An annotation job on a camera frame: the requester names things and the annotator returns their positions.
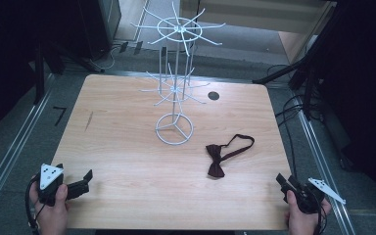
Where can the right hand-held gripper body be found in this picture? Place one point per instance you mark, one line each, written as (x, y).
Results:
(310, 194)

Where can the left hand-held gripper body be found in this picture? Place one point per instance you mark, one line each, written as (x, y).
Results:
(48, 182)

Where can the dark red bow tie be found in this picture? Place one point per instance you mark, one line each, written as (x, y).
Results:
(220, 156)

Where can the person's right hand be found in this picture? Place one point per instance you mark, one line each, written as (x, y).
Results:
(302, 217)

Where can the person's left hand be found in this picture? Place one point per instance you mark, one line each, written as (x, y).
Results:
(50, 212)

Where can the black table grommet hole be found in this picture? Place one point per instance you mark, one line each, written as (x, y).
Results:
(213, 95)

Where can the black stand leg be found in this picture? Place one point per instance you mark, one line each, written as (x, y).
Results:
(290, 68)
(39, 71)

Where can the dark cabinet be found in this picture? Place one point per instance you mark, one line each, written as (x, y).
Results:
(94, 26)

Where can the metal floor rail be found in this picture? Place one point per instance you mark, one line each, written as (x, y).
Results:
(326, 169)
(13, 150)

